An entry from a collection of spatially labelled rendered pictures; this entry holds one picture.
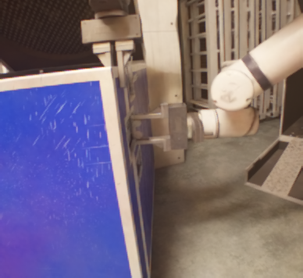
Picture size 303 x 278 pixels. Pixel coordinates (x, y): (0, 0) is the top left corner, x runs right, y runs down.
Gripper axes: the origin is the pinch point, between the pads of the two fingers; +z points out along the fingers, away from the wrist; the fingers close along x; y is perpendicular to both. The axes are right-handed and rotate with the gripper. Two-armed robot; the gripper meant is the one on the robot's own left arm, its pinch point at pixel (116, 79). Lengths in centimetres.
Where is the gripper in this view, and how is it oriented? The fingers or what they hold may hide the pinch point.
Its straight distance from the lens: 48.9
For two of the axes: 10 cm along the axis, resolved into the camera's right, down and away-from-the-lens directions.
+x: -10.0, 0.7, 0.6
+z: 0.8, 9.9, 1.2
